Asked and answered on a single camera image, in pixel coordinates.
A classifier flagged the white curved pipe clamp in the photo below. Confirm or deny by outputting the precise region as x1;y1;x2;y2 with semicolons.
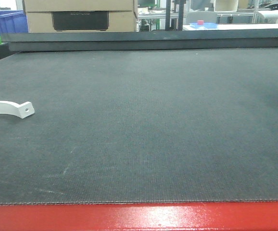
0;101;35;119

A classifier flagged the pink cube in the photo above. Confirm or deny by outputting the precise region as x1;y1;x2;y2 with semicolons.
197;20;204;25

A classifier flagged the white plastic bin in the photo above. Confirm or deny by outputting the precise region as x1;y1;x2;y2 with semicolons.
214;0;239;12

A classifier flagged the dark grey raised table rail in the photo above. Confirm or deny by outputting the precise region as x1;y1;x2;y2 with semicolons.
1;28;278;52

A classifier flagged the red metal table frame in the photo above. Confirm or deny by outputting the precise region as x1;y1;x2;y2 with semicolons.
0;201;278;231

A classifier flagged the grey fabric table mat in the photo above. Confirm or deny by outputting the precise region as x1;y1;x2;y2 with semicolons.
0;48;278;204

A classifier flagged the light blue tray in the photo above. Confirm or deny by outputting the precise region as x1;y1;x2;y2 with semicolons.
190;23;218;29

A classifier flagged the large brown cardboard box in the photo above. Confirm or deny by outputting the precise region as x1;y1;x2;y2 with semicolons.
23;0;138;33

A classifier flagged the blue crate beside table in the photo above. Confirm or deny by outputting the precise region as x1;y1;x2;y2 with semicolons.
0;10;28;34

